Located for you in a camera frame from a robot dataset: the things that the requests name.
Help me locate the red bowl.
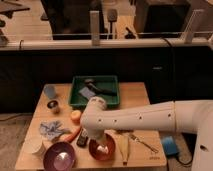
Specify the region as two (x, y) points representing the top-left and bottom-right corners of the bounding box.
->
(89, 134), (116, 161)

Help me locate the blue crumpled cloth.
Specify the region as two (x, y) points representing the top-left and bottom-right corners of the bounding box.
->
(39, 120), (70, 141)

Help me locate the black brush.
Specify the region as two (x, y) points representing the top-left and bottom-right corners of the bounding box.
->
(84, 78), (117, 96)

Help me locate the blue sponge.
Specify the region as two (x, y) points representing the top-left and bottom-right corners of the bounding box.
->
(79, 87), (95, 100)

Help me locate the small metal cup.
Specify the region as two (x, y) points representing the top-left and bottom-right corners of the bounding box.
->
(47, 100), (60, 114)

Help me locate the green plastic tray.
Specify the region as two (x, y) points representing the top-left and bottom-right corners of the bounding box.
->
(68, 75), (120, 109)

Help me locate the metal fork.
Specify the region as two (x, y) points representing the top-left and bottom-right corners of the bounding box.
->
(128, 133), (159, 153)

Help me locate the white cup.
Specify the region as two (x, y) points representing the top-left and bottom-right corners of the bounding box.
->
(24, 137), (45, 156)

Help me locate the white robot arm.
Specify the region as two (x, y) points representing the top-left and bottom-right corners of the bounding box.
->
(80, 97), (213, 171)

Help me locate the orange fruit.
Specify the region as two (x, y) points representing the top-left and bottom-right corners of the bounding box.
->
(70, 110), (82, 124)

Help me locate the blue object on floor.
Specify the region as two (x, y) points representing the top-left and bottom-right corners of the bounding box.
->
(161, 136), (179, 156)

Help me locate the wooden spatula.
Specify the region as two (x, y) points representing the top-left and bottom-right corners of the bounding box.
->
(118, 135), (129, 165)

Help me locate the purple bowl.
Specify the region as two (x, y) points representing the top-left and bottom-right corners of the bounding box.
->
(43, 142), (76, 171)

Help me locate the orange carrot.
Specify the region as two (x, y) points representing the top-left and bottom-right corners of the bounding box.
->
(64, 126), (82, 143)

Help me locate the wooden board table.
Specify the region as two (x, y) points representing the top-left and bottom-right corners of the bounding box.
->
(25, 82), (167, 171)

